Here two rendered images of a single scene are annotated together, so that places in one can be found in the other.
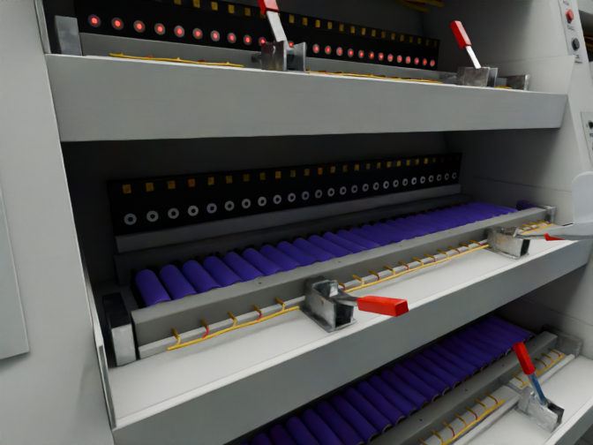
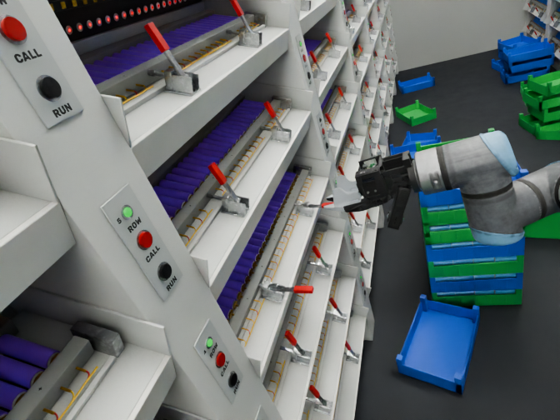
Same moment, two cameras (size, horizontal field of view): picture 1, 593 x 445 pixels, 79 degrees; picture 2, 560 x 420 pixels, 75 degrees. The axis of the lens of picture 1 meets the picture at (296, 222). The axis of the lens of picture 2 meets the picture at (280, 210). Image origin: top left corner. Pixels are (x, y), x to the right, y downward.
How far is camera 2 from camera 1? 48 cm
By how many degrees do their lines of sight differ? 43
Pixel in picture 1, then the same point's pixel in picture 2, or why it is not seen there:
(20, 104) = (213, 311)
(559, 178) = (311, 152)
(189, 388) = (263, 352)
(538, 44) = (293, 80)
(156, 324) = not seen: hidden behind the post
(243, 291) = (247, 307)
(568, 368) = (326, 239)
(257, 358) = (270, 328)
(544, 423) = (327, 273)
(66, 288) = (241, 352)
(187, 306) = (237, 327)
